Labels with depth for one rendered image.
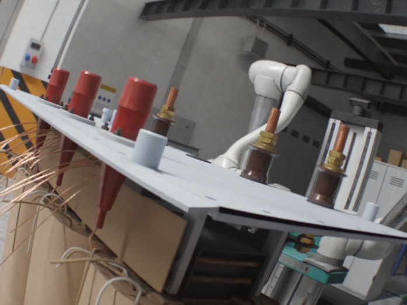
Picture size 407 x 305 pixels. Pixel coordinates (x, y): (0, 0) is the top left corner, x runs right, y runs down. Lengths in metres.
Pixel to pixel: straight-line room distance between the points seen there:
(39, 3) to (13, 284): 4.95
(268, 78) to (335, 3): 7.21
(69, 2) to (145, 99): 5.47
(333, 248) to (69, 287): 1.12
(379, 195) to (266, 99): 4.06
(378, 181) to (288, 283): 3.96
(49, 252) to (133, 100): 0.57
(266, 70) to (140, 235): 1.38
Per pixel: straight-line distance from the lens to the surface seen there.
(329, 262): 1.90
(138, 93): 0.94
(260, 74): 2.21
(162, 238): 0.92
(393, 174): 6.01
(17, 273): 1.76
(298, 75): 2.16
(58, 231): 1.26
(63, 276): 1.27
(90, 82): 1.24
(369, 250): 1.96
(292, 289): 2.30
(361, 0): 8.93
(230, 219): 0.48
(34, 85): 6.24
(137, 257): 0.98
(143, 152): 0.62
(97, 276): 0.98
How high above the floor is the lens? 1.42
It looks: 1 degrees up
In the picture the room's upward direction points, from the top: 19 degrees clockwise
